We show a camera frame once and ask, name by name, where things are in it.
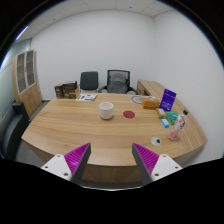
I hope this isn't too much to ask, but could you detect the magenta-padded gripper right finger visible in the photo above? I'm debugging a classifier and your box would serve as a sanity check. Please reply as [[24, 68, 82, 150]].
[[131, 142, 184, 186]]

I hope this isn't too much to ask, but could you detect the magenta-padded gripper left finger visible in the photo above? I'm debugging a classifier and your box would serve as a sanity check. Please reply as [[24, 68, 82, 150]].
[[40, 142, 92, 185]]

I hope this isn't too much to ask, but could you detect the clear bottle with black cap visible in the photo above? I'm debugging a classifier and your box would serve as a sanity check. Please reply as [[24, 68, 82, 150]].
[[167, 109, 189, 142]]

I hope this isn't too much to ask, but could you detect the small white round lid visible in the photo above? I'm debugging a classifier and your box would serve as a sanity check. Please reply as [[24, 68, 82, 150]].
[[150, 136, 162, 147]]

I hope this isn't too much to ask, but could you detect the green pouch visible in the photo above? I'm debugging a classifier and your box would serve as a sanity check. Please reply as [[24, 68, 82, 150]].
[[165, 110, 180, 126]]

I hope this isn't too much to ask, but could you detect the small yellow box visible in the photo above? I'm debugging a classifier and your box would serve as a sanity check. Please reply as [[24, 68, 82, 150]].
[[155, 107, 167, 118]]

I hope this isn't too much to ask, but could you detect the black leather sofa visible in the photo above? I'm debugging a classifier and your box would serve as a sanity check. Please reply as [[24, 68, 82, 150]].
[[0, 101, 31, 161]]

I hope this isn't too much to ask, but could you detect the flat round red coaster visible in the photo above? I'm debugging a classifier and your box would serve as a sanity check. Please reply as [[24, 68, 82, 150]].
[[122, 110, 136, 120]]

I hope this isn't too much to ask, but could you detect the orange-brown cardboard box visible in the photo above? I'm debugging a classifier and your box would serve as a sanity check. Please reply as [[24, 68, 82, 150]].
[[141, 97, 161, 110]]

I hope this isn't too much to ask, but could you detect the purple hanging package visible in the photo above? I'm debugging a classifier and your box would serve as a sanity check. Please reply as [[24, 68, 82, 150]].
[[158, 88, 178, 112]]

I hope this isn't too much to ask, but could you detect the white ceramic mug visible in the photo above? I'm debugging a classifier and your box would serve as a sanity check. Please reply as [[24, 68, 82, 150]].
[[98, 101, 115, 121]]

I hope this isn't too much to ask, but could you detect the white green purple leaflet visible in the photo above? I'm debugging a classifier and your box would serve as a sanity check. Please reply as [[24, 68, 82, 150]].
[[75, 93, 98, 102]]

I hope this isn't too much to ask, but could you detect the tan cardboard box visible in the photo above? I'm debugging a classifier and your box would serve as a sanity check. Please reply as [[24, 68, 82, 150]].
[[68, 87, 81, 100]]

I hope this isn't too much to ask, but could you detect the dark brown carton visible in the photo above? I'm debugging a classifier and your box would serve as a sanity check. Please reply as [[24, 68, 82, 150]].
[[54, 80, 78, 100]]

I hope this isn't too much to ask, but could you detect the wooden side desk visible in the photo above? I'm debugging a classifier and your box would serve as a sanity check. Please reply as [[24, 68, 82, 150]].
[[136, 79, 168, 101]]

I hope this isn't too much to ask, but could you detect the wooden glass-door cabinet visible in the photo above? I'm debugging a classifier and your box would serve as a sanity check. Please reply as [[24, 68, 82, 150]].
[[11, 49, 43, 118]]

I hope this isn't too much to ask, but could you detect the black padded visitor chair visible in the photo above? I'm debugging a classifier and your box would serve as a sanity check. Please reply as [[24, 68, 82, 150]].
[[79, 70, 100, 94]]

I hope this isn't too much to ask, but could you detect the grey backpack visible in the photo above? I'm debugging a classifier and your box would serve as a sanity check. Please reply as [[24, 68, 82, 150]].
[[107, 72, 129, 94]]

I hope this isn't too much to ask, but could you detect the black mesh office chair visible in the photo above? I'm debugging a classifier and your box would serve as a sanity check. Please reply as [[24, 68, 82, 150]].
[[98, 69, 138, 95]]

